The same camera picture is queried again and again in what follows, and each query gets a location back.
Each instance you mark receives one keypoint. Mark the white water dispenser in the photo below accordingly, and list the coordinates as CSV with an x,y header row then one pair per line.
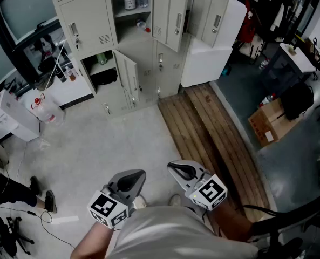
x,y
11,117

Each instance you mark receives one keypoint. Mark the person's right shoe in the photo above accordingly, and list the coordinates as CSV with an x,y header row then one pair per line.
x,y
175,200

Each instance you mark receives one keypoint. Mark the person's shoe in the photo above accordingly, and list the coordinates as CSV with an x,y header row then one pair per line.
x,y
50,201
175,200
35,185
139,201

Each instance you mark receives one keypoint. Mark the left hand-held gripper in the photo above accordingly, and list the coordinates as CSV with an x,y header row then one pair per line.
x,y
107,209

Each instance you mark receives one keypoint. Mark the black handbag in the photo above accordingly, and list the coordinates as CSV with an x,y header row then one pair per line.
x,y
47,65

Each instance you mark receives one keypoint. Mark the white floor tape strip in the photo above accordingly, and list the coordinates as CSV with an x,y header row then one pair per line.
x,y
65,219

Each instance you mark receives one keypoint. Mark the person's left shoe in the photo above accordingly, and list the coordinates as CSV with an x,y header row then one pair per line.
x,y
139,201

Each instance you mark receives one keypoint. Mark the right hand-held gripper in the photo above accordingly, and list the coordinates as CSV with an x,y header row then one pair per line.
x,y
208,193

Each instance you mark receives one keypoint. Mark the large white box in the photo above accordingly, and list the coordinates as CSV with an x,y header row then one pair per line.
x,y
211,63

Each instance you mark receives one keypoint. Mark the green bottle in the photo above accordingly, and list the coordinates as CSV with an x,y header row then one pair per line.
x,y
101,58

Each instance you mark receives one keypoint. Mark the large red-capped water jug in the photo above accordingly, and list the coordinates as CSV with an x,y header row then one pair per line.
x,y
47,112

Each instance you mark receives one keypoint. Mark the grey metal locker door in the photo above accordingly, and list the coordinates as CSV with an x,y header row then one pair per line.
x,y
170,17
127,74
213,20

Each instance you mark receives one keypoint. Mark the orange drink bottle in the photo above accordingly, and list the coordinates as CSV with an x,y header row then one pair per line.
x,y
71,75

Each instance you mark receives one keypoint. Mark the black bag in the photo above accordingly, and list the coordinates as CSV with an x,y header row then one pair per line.
x,y
104,77

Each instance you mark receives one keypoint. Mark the patterned label jar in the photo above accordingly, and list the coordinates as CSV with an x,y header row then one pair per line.
x,y
130,2

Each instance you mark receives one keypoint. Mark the person's right forearm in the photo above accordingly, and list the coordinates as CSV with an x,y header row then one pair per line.
x,y
230,223

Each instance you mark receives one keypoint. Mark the black flask bottle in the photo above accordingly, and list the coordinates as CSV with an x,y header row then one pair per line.
x,y
60,75

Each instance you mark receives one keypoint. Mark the dark framed window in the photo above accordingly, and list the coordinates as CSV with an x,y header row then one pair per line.
x,y
27,9

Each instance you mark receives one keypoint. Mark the cardboard box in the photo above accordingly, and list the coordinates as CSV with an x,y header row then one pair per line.
x,y
270,123

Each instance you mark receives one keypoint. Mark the dark desk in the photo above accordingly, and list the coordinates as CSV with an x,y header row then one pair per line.
x,y
281,71

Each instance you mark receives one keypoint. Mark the person's left forearm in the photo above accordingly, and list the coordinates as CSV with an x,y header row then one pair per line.
x,y
92,241

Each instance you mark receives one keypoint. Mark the red and white bottle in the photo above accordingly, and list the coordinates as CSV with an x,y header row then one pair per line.
x,y
267,99

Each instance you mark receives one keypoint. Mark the small red-capped bottle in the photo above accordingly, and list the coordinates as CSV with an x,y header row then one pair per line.
x,y
143,26

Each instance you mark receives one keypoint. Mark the grey metal locker cabinet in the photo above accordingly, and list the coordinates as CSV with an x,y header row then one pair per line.
x,y
87,23

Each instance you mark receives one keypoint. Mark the black office chair base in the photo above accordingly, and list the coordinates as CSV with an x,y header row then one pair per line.
x,y
19,236

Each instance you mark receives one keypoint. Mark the khaki bag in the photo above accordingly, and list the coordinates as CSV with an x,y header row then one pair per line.
x,y
43,83

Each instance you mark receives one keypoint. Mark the person's light t-shirt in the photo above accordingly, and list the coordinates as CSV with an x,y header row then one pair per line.
x,y
176,236

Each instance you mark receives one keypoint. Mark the hanging clothes rack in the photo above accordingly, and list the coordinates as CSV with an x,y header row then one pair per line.
x,y
250,23

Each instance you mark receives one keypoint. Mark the wooden plank platform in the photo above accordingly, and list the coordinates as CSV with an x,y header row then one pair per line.
x,y
203,144

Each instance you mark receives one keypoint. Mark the black backpack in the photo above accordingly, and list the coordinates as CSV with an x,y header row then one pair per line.
x,y
297,101

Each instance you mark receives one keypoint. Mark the black worn equipment pack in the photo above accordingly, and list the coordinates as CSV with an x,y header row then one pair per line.
x,y
284,225

